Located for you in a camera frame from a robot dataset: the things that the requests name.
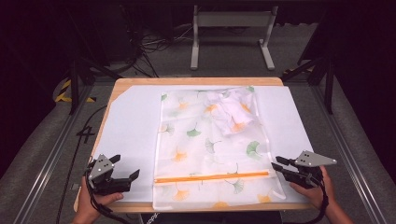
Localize person's left hand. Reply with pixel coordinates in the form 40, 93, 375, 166
74, 176, 124, 224

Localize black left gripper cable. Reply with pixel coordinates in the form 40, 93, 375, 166
84, 160, 134, 224

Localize person's right hand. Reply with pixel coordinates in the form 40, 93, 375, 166
289, 165, 338, 210

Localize white metal stand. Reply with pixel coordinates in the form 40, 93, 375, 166
190, 4, 279, 71

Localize black floor cables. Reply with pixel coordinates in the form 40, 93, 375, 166
122, 24, 194, 78

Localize long black floor cable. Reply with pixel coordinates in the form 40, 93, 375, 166
55, 105, 108, 224

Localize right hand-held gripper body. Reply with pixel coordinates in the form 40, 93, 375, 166
281, 150, 338, 190

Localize aluminium floor rail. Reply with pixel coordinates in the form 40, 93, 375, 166
310, 83, 389, 224
11, 83, 95, 224

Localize wooden table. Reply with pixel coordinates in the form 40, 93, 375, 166
73, 77, 316, 215

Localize white garment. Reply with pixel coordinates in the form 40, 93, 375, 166
203, 89, 260, 137

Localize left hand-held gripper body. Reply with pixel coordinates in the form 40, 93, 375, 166
86, 153, 132, 196

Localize white table mat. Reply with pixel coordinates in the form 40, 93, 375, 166
92, 84, 314, 205

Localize black metal stand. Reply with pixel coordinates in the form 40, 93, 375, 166
67, 54, 123, 116
280, 52, 336, 116

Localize leaf print mesh laundry bag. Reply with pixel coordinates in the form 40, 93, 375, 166
151, 86, 288, 211

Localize yellow black hazard tape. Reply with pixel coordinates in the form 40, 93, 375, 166
53, 78, 97, 104

